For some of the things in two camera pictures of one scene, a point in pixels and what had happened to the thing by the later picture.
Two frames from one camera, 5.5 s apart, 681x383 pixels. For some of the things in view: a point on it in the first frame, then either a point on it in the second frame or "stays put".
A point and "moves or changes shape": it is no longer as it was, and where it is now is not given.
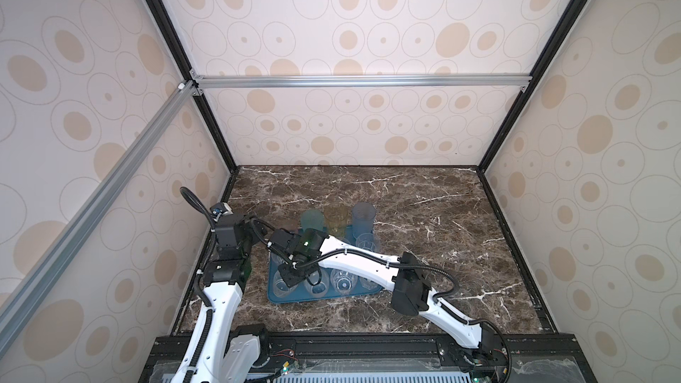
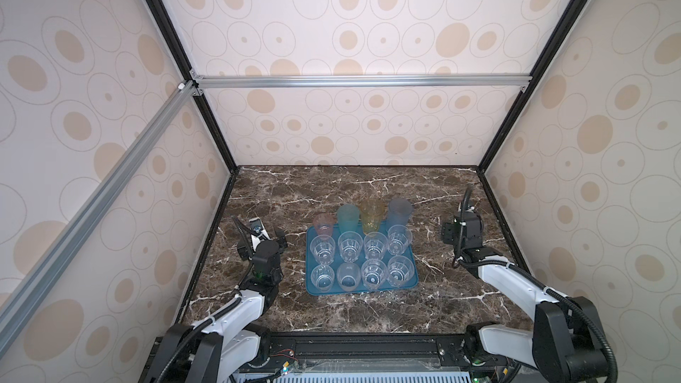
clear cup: [342, 283] → [374, 274]
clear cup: [370, 285] moves or changes shape
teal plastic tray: [332, 283] moves or changes shape
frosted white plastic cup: [319, 289] → [348, 276]
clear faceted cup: [369, 241] → [399, 236]
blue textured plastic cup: [363, 215] → [399, 212]
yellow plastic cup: [336, 217] → [371, 211]
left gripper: [255, 226] → [245, 251]
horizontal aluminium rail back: [278, 81] stays put
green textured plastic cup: [312, 219] → [348, 215]
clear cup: [281, 289] → [323, 277]
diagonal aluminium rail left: [34, 286] stays put
